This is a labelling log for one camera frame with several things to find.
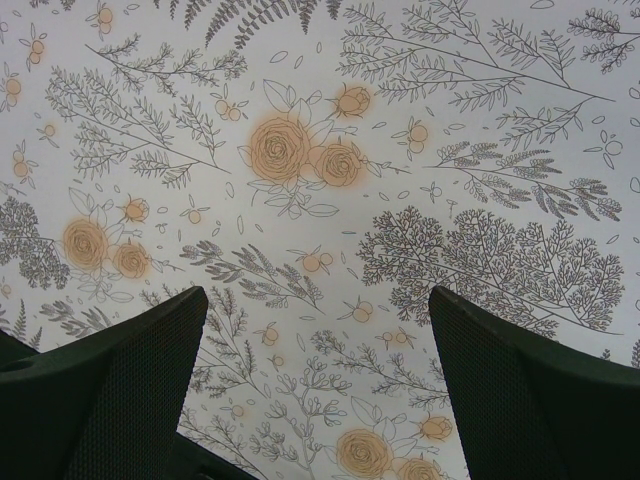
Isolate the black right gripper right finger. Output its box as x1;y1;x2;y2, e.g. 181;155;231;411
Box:
429;286;639;479

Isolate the floral patterned table mat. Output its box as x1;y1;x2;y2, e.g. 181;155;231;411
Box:
1;1;639;479

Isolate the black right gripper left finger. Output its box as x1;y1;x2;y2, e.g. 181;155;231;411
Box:
0;286;209;480

